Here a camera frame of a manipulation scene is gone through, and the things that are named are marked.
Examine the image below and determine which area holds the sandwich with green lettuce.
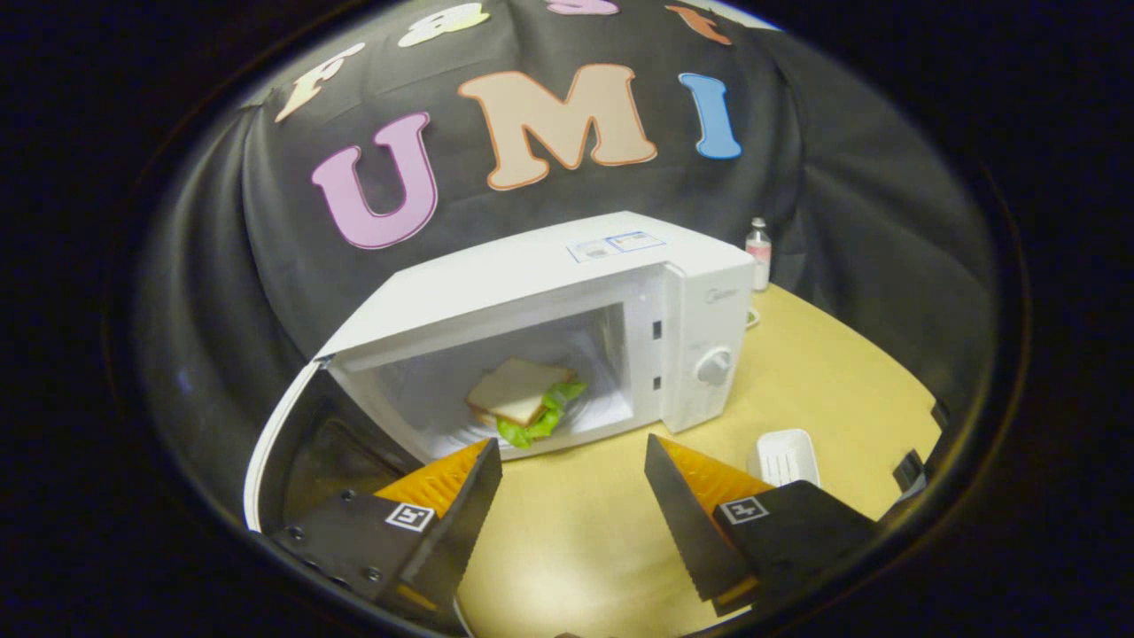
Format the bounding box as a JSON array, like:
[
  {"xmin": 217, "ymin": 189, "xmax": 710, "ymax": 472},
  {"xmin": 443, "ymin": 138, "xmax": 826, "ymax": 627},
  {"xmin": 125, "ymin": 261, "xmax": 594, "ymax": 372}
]
[{"xmin": 465, "ymin": 357, "xmax": 588, "ymax": 449}]

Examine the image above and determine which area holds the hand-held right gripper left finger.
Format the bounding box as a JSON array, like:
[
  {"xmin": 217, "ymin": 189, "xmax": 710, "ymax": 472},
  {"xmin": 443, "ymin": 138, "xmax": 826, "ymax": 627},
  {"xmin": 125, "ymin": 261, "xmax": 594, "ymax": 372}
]
[{"xmin": 270, "ymin": 437, "xmax": 504, "ymax": 632}]

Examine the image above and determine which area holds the small clear bottle pink label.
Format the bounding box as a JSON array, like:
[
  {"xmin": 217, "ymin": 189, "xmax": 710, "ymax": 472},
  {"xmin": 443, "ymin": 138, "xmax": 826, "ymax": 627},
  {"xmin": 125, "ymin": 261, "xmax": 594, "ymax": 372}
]
[{"xmin": 745, "ymin": 218, "xmax": 773, "ymax": 292}]

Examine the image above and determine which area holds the white microwave oven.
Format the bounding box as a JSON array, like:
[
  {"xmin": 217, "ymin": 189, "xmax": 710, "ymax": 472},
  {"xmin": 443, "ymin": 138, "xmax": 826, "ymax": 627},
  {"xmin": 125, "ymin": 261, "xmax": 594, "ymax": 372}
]
[{"xmin": 243, "ymin": 211, "xmax": 757, "ymax": 533}]

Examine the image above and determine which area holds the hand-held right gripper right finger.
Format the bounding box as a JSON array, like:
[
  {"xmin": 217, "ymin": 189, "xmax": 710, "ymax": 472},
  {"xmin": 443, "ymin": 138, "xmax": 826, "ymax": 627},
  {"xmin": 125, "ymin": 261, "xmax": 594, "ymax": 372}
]
[{"xmin": 643, "ymin": 433, "xmax": 880, "ymax": 619}]

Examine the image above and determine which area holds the white rectangular tray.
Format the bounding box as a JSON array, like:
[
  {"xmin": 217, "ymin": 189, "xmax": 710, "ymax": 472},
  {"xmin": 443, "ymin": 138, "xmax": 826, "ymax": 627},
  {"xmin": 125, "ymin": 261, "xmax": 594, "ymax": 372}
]
[{"xmin": 749, "ymin": 429, "xmax": 822, "ymax": 490}]

